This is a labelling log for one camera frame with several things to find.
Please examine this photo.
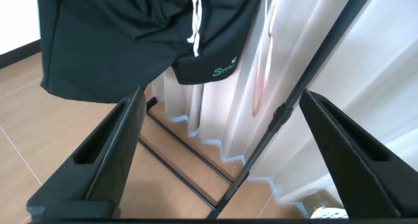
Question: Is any black clothes rack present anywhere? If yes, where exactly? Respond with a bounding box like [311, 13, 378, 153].
[138, 0, 376, 219]

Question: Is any black knit garment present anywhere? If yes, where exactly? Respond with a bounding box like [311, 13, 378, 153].
[35, 0, 264, 104]

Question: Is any beige curtain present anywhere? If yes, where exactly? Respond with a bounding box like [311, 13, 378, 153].
[152, 0, 418, 218]

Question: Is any pink clothes hanger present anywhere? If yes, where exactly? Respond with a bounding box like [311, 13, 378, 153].
[251, 0, 279, 118]

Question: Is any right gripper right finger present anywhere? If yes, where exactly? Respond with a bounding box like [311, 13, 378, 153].
[298, 89, 418, 218]

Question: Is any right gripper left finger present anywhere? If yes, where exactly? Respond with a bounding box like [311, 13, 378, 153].
[27, 86, 147, 220]

